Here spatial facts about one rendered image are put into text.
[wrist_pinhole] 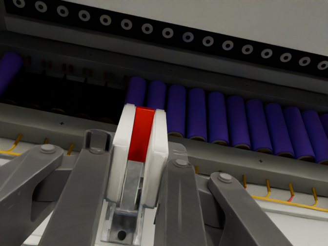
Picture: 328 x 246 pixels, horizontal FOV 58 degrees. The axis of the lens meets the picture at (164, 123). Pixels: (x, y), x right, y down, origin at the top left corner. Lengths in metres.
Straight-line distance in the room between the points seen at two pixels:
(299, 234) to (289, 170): 0.05
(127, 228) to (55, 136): 0.09
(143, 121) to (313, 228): 0.17
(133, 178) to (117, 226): 0.04
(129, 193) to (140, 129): 0.04
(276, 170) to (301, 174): 0.02
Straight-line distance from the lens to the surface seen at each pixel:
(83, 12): 0.31
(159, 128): 0.16
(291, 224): 0.27
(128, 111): 0.18
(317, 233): 0.28
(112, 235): 0.22
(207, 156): 0.24
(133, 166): 0.20
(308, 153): 0.30
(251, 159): 0.26
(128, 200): 0.21
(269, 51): 0.32
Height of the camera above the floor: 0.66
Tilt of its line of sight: 27 degrees down
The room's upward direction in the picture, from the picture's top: 13 degrees clockwise
